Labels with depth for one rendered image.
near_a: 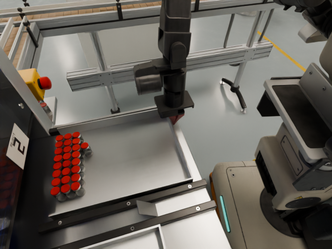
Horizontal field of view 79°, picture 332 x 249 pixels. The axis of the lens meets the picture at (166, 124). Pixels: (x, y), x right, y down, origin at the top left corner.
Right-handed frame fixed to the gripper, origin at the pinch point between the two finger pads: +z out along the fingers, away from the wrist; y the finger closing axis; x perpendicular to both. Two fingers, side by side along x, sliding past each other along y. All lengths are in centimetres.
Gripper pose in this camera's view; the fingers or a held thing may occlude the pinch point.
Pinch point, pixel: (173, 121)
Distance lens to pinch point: 63.6
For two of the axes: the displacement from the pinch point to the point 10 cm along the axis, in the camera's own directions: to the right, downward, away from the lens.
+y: -9.6, 2.1, -1.7
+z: 0.1, 6.4, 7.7
